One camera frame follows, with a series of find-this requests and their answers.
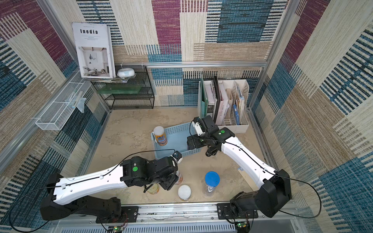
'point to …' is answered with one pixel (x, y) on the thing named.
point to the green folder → (204, 99)
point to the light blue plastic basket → (177, 141)
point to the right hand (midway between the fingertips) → (194, 138)
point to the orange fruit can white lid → (184, 192)
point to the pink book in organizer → (223, 104)
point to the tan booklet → (249, 179)
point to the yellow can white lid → (159, 133)
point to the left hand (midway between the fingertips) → (174, 175)
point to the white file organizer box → (238, 91)
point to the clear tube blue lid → (212, 179)
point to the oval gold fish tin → (154, 190)
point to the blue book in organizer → (237, 115)
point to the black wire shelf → (136, 92)
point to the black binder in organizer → (218, 101)
